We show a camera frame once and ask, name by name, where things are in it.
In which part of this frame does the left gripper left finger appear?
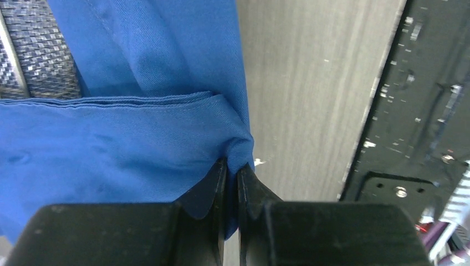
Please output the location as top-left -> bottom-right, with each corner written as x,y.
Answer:
175,158 -> 228,265

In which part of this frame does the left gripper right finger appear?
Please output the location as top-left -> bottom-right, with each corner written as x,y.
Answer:
237,164 -> 282,265

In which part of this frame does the blue surgical drape cloth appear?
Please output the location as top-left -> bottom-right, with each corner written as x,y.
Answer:
1,1 -> 254,242

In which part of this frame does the metal mesh instrument basket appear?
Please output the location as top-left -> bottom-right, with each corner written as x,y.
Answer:
1,1 -> 81,99

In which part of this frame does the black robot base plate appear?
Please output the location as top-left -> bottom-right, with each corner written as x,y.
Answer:
340,1 -> 469,220

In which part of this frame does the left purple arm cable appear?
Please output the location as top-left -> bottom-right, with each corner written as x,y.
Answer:
420,220 -> 470,266

